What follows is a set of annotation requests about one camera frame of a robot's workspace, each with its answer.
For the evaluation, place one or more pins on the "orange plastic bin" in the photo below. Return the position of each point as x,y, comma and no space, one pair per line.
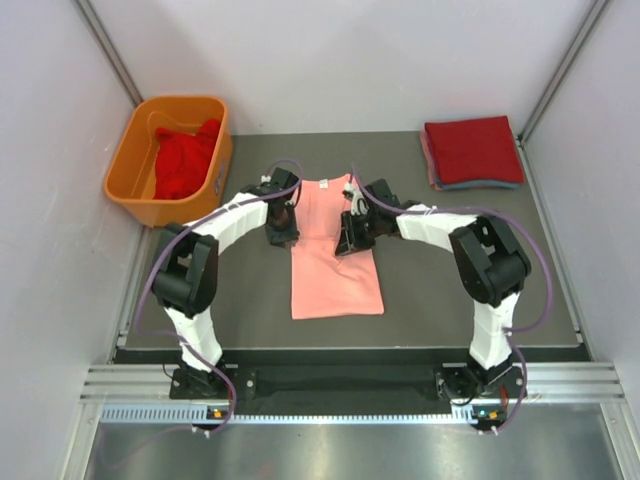
130,181

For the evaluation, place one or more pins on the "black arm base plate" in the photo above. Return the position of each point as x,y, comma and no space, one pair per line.
355,381

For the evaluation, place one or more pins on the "blue folded t shirt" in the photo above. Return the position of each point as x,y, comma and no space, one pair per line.
477,184

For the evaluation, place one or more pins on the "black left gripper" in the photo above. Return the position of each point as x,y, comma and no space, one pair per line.
289,234

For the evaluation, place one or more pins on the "red crumpled t shirt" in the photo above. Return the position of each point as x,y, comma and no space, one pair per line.
183,160

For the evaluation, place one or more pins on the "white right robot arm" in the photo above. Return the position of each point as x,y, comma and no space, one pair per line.
491,264

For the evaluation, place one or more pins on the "aluminium corner post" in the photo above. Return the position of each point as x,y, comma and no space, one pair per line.
579,40
95,25

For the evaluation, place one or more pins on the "pink t shirt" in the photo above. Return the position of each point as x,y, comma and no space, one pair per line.
431,170
323,284

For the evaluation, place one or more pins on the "pink folded t shirt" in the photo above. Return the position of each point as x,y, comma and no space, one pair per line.
431,170

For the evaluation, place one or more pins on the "aluminium frame rail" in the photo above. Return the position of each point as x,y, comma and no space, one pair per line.
561,382

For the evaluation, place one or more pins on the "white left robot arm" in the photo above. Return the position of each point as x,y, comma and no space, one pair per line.
186,273

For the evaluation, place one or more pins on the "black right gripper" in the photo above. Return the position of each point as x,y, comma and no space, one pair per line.
349,238

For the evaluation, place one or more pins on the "right aluminium corner post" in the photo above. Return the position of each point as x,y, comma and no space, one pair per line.
579,40

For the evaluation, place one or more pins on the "left aluminium corner post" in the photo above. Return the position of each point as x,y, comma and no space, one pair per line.
95,25

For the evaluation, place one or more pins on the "grey slotted cable duct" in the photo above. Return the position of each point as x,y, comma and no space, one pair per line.
202,414

